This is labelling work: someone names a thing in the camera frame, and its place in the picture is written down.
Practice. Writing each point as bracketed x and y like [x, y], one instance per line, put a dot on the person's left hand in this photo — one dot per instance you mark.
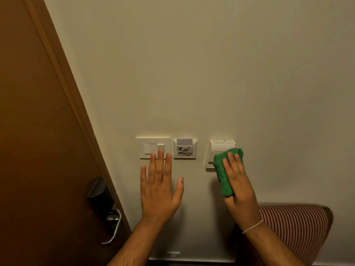
[158, 195]

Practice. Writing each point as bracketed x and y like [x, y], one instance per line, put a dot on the person's right hand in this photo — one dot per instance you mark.
[240, 191]

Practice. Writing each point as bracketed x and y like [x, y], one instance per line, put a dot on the person's left thumb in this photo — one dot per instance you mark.
[179, 189]

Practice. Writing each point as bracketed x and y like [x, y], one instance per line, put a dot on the person's right fingers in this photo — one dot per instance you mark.
[233, 167]

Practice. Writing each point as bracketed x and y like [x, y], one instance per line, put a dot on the person's left little finger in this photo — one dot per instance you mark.
[143, 177]

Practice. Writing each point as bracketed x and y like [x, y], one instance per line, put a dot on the person's left middle finger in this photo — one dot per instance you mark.
[159, 166]

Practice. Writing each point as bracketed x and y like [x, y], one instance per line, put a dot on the green cleaning cloth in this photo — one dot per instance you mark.
[225, 171]

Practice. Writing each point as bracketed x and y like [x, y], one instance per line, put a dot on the person's right forearm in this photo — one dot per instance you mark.
[270, 246]

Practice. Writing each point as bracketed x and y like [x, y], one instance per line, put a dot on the person's left forearm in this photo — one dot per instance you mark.
[133, 246]

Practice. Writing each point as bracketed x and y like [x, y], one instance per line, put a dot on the white key card holder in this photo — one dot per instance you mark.
[185, 149]

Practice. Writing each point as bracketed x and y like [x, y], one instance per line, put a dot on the white key card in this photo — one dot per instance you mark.
[184, 142]

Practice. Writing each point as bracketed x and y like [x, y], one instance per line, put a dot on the black electronic door lock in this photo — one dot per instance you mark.
[102, 200]

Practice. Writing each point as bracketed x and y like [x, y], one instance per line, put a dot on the red striped upholstered chair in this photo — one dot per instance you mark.
[294, 229]

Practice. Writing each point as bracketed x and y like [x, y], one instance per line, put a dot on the brown wooden door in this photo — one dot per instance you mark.
[44, 135]

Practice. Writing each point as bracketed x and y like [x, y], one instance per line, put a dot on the white light switch panel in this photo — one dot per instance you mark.
[152, 148]

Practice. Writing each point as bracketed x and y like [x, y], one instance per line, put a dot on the white wall thermostat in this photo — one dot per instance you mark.
[219, 150]

